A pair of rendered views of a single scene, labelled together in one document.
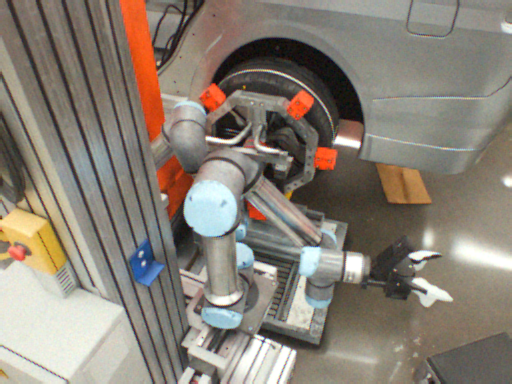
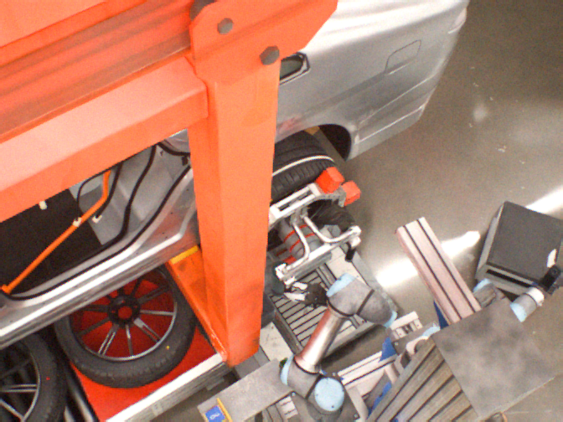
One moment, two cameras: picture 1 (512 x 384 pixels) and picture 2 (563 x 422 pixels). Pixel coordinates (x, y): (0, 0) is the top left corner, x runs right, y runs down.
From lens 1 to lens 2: 2.53 m
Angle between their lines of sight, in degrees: 39
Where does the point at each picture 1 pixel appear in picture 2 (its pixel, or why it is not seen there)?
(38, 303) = not seen: outside the picture
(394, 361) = not seen: hidden behind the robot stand
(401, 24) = (380, 74)
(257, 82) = (283, 189)
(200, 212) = not seen: hidden behind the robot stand
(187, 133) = (380, 305)
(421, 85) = (395, 93)
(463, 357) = (503, 243)
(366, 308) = (393, 252)
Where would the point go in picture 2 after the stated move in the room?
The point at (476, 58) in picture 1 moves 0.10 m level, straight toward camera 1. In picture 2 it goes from (433, 58) to (444, 75)
